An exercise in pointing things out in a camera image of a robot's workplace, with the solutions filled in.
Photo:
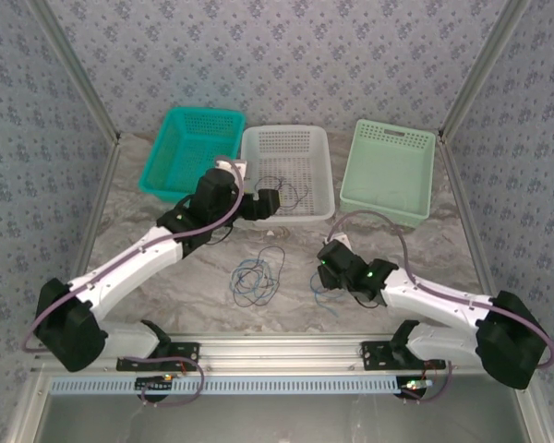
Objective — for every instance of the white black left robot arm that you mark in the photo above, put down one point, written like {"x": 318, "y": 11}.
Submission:
{"x": 120, "y": 272}

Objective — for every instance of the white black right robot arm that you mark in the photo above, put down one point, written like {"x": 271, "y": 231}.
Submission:
{"x": 434, "y": 295}

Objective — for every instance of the teal perforated basket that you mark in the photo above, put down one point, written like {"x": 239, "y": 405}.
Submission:
{"x": 184, "y": 138}

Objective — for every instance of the white perforated basket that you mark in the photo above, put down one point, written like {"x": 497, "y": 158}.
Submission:
{"x": 300, "y": 152}

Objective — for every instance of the mint green perforated basket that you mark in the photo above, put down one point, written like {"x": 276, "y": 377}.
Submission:
{"x": 388, "y": 171}

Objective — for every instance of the small circuit board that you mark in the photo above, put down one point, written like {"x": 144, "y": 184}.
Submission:
{"x": 154, "y": 384}
{"x": 415, "y": 386}

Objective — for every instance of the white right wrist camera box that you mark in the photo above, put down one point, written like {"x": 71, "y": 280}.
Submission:
{"x": 341, "y": 240}

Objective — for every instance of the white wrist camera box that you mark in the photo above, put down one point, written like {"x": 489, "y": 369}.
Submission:
{"x": 240, "y": 167}
{"x": 341, "y": 240}

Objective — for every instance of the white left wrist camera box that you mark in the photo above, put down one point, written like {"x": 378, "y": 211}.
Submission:
{"x": 240, "y": 167}

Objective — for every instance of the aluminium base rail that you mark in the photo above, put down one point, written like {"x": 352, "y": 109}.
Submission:
{"x": 277, "y": 353}

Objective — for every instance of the aluminium frame post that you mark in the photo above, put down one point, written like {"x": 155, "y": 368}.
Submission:
{"x": 482, "y": 64}
{"x": 77, "y": 64}

